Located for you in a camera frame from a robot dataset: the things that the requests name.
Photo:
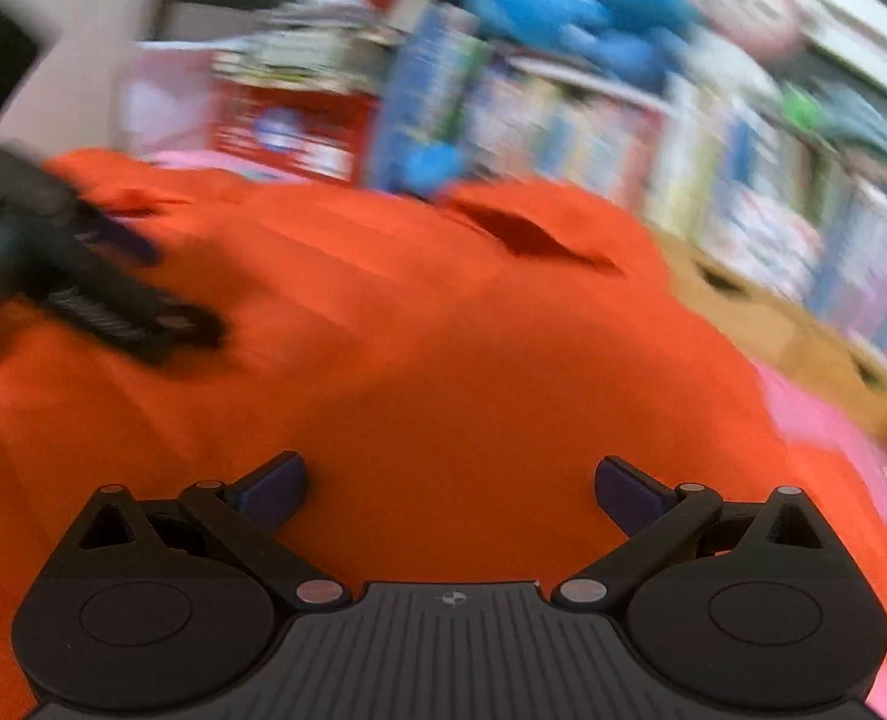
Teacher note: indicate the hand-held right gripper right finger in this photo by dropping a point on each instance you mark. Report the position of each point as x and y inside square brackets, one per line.
[627, 495]

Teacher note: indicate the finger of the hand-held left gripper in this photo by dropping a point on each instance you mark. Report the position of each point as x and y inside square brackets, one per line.
[151, 330]
[125, 240]

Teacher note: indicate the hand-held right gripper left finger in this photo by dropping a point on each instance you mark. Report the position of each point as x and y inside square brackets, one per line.
[278, 491]

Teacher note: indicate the orange down jacket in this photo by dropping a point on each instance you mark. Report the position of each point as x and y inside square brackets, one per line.
[451, 360]

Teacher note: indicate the white cardboard sheet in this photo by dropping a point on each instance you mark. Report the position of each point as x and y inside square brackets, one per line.
[166, 101]

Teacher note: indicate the red plastic crate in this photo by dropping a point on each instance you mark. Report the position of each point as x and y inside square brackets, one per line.
[293, 127]

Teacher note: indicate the pink printed blanket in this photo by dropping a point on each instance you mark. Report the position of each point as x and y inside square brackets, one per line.
[833, 435]

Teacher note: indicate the wooden drawer organiser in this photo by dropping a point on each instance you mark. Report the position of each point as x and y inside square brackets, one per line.
[773, 330]

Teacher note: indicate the stack of papers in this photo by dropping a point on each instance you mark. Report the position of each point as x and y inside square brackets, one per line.
[301, 52]

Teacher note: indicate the blue plush ball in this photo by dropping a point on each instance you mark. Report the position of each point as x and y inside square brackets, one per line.
[432, 165]

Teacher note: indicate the row of pink blue books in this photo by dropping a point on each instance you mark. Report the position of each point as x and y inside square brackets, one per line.
[826, 240]

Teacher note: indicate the row of tall thin books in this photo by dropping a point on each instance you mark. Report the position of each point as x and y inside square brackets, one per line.
[428, 90]

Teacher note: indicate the row of short thick books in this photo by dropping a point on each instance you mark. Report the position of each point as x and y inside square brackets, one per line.
[578, 142]

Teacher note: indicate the green round toy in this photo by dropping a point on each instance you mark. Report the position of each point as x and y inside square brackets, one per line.
[800, 101]

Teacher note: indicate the large blue plush toy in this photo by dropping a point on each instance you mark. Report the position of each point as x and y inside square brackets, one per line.
[563, 7]

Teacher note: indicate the pink rabbit plush toy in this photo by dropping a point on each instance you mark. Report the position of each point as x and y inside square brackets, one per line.
[758, 7]

